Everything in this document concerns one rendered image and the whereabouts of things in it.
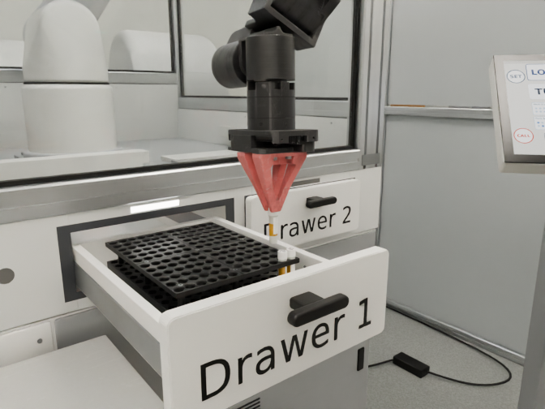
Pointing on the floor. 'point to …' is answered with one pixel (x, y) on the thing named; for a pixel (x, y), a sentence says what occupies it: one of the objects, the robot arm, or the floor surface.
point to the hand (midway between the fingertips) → (272, 204)
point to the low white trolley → (76, 381)
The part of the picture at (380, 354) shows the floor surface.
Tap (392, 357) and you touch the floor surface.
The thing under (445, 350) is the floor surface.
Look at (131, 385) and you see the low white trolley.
